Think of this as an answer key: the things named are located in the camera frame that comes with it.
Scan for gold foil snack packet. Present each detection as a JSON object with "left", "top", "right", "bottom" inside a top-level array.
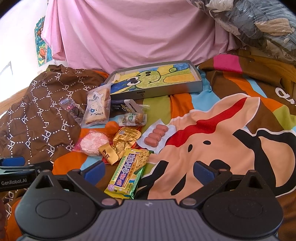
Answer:
[{"left": 111, "top": 127, "right": 142, "bottom": 159}]

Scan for sausage pack four pieces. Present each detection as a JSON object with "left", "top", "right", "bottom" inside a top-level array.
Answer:
[{"left": 137, "top": 119, "right": 177, "bottom": 154}]

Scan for small green label biscuit packet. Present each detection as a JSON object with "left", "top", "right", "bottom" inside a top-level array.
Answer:
[{"left": 118, "top": 113, "right": 147, "bottom": 126}]

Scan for small gold red candy packet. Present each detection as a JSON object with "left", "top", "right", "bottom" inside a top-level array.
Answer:
[{"left": 99, "top": 143, "right": 119, "bottom": 165}]

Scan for pink round rice cracker packet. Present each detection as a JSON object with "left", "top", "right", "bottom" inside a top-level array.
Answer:
[{"left": 73, "top": 130, "right": 109, "bottom": 156}]

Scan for brown PF patterned cloth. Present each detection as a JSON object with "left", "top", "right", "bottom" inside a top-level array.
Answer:
[{"left": 0, "top": 64, "right": 110, "bottom": 241}]

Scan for orange mandarin fruit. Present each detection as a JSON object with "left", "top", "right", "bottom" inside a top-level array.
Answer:
[{"left": 105, "top": 121, "right": 119, "bottom": 136}]

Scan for white toast bread packet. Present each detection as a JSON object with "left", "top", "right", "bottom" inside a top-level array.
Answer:
[{"left": 81, "top": 84, "right": 111, "bottom": 128}]

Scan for colourful cartoon blanket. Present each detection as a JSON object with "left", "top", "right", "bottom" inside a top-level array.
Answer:
[{"left": 6, "top": 49, "right": 296, "bottom": 241}]

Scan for clear packet dark snack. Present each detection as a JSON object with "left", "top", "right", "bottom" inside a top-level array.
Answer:
[{"left": 59, "top": 98, "right": 85, "bottom": 125}]

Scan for dark blue white packet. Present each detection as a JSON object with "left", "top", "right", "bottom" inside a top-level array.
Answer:
[{"left": 111, "top": 99, "right": 150, "bottom": 113}]

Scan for grey tray with frog drawing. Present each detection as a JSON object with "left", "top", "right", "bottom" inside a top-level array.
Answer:
[{"left": 105, "top": 60, "right": 203, "bottom": 100}]

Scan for colourful cartoon poster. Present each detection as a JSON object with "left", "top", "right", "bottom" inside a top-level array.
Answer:
[{"left": 34, "top": 17, "right": 52, "bottom": 66}]

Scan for pink bed sheet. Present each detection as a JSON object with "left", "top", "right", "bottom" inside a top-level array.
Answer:
[{"left": 42, "top": 1, "right": 236, "bottom": 73}]

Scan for grey floral bagged quilt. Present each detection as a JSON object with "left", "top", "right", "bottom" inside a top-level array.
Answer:
[{"left": 189, "top": 0, "right": 295, "bottom": 64}]

